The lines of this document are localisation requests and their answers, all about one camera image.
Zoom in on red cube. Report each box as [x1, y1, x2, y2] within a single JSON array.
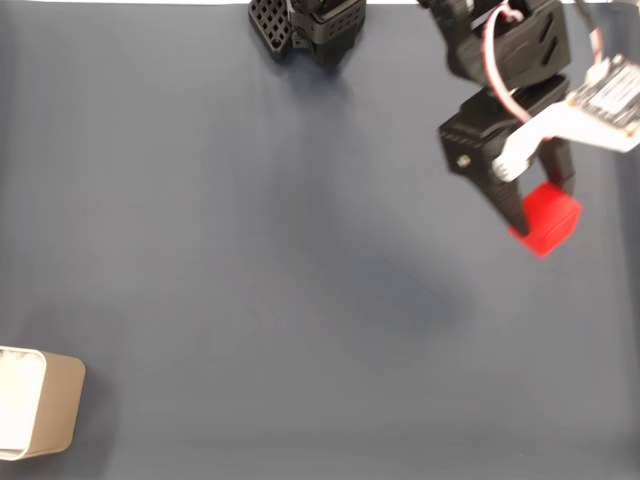
[[507, 181, 584, 260]]

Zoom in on beige box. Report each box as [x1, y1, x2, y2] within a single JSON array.
[[0, 345, 87, 461]]

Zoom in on grey table mat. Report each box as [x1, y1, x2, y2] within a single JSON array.
[[0, 3, 640, 480]]

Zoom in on white red servo cable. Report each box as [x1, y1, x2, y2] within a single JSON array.
[[482, 2, 534, 124]]

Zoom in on black camera cable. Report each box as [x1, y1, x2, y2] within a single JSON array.
[[573, 0, 607, 66]]

